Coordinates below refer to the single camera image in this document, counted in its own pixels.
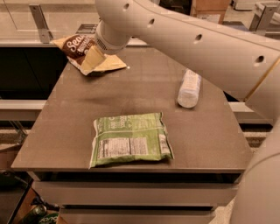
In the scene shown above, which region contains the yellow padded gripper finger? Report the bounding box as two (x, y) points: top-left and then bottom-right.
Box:
(81, 45), (106, 70)

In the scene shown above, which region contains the brown chip bag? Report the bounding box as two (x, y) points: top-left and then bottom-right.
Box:
(52, 34), (127, 75)

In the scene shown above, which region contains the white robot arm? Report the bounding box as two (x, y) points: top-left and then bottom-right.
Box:
(94, 0), (280, 224)

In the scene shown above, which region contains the green chip bag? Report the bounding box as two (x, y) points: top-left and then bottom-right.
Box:
(89, 113), (174, 168)

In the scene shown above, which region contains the clear plastic water bottle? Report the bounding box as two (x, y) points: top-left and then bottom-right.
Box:
(177, 69), (201, 109)

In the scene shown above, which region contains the cardboard box with label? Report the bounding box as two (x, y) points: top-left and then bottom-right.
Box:
(191, 0), (231, 24)

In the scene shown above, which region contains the grey table drawer base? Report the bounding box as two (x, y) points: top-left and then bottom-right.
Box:
(32, 180), (238, 224)

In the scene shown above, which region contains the green can under table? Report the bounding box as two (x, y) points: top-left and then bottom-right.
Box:
(18, 205), (46, 224)

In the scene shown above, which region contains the left metal railing post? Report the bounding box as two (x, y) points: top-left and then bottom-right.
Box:
(29, 4), (53, 44)

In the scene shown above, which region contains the metal railing post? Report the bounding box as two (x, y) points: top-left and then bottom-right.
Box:
(249, 1), (279, 37)
(29, 4), (53, 44)

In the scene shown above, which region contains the right metal railing post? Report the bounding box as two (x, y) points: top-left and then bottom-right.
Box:
(249, 1), (279, 37)

